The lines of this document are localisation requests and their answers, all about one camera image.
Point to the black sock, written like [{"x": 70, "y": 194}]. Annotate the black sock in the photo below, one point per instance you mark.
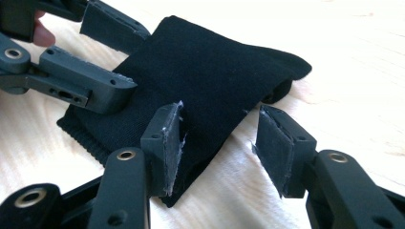
[{"x": 207, "y": 63}]

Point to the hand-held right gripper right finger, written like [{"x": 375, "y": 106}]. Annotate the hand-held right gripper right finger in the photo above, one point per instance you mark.
[{"x": 283, "y": 152}]

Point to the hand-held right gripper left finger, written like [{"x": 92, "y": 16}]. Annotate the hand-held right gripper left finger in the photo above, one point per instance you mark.
[{"x": 162, "y": 149}]

